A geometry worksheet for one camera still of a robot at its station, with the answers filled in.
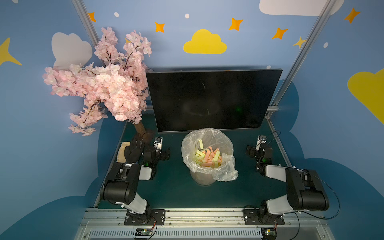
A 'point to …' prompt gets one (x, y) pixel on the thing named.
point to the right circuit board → (268, 234)
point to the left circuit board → (143, 232)
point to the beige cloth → (121, 157)
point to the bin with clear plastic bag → (208, 154)
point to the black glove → (133, 152)
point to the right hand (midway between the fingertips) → (258, 144)
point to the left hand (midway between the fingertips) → (161, 144)
